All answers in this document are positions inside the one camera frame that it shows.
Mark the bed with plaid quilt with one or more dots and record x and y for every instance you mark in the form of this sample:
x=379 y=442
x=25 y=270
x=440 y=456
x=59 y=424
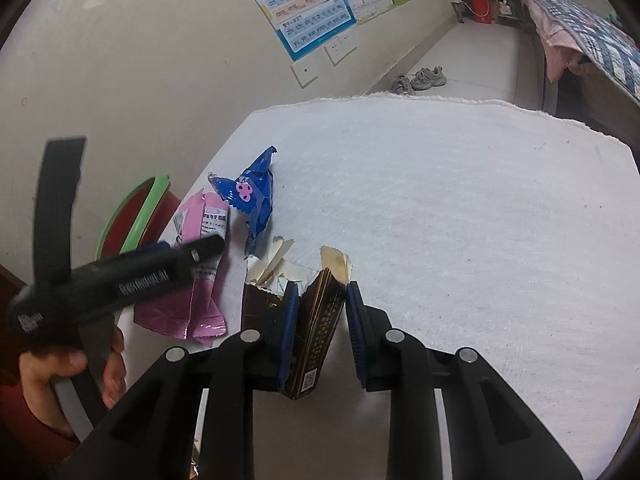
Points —
x=603 y=60

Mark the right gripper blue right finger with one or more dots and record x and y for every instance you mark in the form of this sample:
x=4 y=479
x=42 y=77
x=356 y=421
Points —
x=356 y=319

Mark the grey shoe far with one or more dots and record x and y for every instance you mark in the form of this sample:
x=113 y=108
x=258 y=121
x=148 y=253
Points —
x=425 y=79

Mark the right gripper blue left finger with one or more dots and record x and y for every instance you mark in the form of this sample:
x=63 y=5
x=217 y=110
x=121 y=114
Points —
x=290 y=303

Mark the dark blue pig wrapper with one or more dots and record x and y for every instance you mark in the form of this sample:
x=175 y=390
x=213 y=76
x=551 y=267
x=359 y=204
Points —
x=250 y=193

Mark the red bin with green rim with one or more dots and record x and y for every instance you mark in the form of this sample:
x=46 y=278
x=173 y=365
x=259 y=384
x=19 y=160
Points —
x=140 y=218

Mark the person's left hand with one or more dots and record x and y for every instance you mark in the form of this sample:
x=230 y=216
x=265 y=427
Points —
x=47 y=372

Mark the red bucket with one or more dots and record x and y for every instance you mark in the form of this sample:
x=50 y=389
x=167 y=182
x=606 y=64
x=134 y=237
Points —
x=481 y=10

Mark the grey shoe near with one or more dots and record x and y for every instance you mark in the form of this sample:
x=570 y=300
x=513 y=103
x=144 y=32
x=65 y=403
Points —
x=402 y=86

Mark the grey shoe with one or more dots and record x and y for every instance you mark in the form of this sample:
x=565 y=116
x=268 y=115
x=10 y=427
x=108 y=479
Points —
x=425 y=79
x=402 y=86

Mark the white wall socket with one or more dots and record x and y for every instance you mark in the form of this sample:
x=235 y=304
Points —
x=305 y=72

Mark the silver brown snack wrapper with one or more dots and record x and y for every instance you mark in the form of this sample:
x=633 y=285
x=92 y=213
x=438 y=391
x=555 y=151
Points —
x=321 y=301

